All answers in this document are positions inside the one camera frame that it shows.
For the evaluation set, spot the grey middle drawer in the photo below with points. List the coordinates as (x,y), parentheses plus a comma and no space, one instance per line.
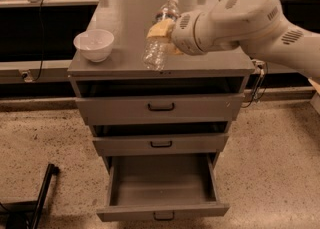
(158,139)

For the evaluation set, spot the wall power outlet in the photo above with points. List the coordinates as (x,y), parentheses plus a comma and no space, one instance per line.
(27,76)

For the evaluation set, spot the white bowl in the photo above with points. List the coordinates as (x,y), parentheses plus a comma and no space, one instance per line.
(95,45)

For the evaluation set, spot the grey top drawer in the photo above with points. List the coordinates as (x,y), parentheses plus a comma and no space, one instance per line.
(119,103)

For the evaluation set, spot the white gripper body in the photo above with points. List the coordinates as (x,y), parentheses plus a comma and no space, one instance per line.
(184,34)

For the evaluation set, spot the black power adapter with cable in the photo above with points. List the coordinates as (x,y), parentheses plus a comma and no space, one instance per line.
(256,93)

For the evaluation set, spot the grey bottom drawer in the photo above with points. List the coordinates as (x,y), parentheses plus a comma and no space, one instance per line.
(162,188)

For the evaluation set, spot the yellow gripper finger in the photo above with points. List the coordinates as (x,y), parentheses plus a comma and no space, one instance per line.
(173,50)
(162,29)

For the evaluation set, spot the grey drawer cabinet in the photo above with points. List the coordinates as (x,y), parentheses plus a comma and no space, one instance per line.
(129,21)

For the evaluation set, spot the black stand leg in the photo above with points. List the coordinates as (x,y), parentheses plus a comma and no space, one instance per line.
(27,214)

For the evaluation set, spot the clear plastic water bottle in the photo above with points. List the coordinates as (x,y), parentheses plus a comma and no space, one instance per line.
(155,52)

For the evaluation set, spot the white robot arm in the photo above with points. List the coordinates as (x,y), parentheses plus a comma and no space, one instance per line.
(258,27)

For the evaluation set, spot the grey drawer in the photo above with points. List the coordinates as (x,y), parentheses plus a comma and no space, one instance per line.
(119,103)
(158,139)
(162,188)

